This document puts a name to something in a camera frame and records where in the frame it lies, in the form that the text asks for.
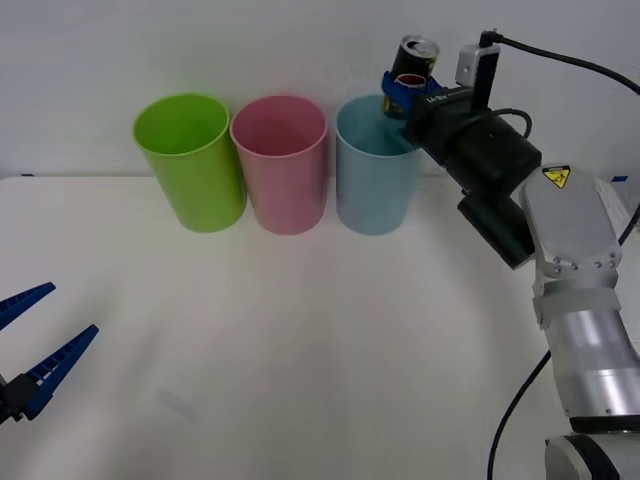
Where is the pink plastic bin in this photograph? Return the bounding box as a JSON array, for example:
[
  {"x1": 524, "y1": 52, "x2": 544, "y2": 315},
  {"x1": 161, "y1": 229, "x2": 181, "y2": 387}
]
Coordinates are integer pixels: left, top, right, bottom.
[{"x1": 229, "y1": 95, "x2": 330, "y2": 236}]

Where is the pale blue plastic bin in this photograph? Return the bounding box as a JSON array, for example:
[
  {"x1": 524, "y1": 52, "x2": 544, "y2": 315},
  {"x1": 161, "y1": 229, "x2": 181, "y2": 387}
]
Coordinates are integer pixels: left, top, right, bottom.
[{"x1": 333, "y1": 94, "x2": 427, "y2": 237}]

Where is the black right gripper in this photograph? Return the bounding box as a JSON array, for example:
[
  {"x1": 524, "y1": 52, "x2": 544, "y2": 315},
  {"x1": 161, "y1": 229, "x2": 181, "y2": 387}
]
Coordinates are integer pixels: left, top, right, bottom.
[{"x1": 381, "y1": 70, "x2": 491, "y2": 164}]

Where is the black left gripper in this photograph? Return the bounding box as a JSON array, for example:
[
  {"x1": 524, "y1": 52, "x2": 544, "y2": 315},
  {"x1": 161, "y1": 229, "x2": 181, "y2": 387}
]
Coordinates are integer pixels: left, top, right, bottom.
[{"x1": 0, "y1": 281, "x2": 100, "y2": 427}]

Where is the green plastic bin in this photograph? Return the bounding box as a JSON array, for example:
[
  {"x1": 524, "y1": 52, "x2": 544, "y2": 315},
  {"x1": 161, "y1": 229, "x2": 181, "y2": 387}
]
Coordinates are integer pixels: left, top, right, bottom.
[{"x1": 132, "y1": 93, "x2": 248, "y2": 234}]

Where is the black drink can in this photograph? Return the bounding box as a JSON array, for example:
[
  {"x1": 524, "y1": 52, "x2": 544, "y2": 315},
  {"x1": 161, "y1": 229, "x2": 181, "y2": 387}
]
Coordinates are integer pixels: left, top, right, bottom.
[{"x1": 382, "y1": 34, "x2": 442, "y2": 122}]

